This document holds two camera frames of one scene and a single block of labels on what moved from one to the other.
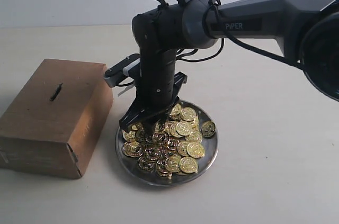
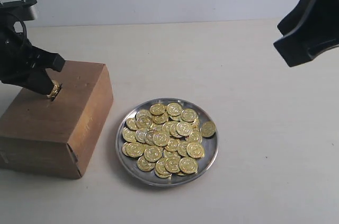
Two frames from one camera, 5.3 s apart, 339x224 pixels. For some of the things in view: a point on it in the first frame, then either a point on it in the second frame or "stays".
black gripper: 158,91 -> 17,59
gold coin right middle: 195,150 stays
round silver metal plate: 131,166 stays
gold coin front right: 188,164 stays
